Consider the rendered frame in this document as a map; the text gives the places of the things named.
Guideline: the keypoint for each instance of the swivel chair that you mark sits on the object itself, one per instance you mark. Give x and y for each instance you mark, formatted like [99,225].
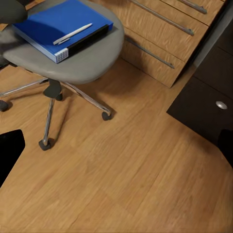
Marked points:
[84,66]

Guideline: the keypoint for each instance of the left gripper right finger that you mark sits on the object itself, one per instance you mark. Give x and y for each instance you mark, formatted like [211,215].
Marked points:
[225,144]

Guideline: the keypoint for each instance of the cabinet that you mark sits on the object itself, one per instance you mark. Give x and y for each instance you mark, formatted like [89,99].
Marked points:
[161,37]
[205,104]

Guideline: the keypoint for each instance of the pen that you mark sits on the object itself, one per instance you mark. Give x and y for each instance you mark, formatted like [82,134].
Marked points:
[66,38]

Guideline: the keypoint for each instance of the folder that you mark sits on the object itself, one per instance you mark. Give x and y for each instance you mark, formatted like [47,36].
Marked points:
[44,28]

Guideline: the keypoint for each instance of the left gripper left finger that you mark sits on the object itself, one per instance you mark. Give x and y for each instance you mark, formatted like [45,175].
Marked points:
[12,145]

